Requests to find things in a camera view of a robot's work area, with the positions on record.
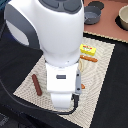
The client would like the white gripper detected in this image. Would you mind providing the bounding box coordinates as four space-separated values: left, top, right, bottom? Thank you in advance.
46 63 82 110

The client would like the brown toy sausage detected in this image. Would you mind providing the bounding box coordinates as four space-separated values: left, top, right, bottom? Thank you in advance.
32 74 42 96

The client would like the yellow butter box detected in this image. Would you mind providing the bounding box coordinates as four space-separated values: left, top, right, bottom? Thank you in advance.
80 44 96 56

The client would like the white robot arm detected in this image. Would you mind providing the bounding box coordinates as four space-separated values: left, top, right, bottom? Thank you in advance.
4 0 84 109

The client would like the round tan plate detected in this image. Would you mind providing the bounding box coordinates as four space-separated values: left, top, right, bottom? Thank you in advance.
79 59 83 72

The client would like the beige woven placemat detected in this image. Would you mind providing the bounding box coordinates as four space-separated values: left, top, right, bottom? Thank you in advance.
14 37 114 128

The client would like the pink toy stove board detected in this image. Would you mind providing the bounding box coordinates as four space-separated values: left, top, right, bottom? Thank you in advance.
84 0 128 43

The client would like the grey frying pan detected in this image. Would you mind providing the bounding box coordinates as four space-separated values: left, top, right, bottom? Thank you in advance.
84 6 101 25

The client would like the black stove burner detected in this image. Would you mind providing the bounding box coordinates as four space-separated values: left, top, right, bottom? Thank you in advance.
88 1 104 10

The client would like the beige bowl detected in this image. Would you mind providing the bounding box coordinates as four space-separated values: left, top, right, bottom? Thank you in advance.
119 5 128 30

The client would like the black cable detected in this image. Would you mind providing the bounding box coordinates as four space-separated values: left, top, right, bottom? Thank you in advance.
0 76 80 116

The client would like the knife with orange handle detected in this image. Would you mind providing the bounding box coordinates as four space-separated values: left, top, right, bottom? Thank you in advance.
80 55 98 62

